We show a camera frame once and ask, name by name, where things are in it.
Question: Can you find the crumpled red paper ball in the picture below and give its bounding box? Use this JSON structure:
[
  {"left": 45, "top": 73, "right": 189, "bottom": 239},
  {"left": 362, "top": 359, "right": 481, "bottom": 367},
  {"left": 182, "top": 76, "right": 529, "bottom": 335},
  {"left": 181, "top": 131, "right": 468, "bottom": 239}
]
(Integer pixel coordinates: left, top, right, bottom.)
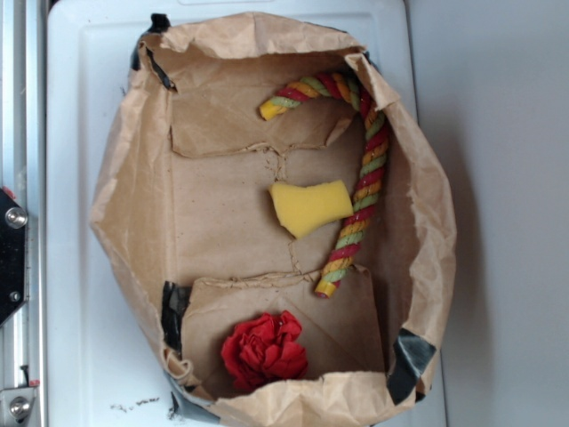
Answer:
[{"left": 220, "top": 310, "right": 309, "bottom": 391}]

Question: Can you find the red yellow green twisted rope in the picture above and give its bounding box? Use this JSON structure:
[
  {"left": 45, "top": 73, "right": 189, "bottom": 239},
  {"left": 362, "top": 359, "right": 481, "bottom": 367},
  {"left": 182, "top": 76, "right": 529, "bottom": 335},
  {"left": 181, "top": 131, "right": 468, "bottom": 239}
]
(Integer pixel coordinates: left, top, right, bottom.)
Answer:
[{"left": 260, "top": 72, "right": 391, "bottom": 301}]

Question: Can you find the black metal bracket plate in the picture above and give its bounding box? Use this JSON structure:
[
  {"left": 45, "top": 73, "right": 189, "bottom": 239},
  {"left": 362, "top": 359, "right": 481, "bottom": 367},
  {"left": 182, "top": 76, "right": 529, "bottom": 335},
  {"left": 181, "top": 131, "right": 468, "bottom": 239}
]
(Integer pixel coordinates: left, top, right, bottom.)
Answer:
[{"left": 0, "top": 187, "right": 28, "bottom": 326}]

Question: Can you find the silver corner bracket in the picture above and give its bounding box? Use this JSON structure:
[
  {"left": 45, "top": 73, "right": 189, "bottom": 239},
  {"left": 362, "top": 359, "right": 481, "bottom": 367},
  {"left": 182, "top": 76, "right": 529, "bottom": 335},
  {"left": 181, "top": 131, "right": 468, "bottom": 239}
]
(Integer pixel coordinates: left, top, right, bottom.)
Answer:
[{"left": 0, "top": 387, "right": 37, "bottom": 427}]

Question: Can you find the aluminium frame rail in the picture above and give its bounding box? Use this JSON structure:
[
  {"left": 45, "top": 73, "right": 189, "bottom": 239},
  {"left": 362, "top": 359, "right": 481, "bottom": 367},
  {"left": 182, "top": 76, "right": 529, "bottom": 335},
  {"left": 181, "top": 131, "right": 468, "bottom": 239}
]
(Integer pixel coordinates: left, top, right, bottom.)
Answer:
[{"left": 1, "top": 1, "right": 50, "bottom": 426}]

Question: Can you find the yellow-green sponge piece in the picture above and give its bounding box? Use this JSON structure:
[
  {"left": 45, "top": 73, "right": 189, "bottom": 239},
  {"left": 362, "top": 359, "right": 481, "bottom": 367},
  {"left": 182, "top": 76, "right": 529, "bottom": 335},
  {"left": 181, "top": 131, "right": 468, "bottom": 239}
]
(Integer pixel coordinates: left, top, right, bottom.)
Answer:
[{"left": 268, "top": 180, "right": 354, "bottom": 239}]

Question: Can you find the brown paper bag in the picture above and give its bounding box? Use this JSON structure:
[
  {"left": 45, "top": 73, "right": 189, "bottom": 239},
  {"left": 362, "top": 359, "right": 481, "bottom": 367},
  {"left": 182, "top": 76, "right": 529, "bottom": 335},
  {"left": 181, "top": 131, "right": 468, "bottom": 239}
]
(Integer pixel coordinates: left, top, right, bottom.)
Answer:
[{"left": 91, "top": 12, "right": 457, "bottom": 426}]

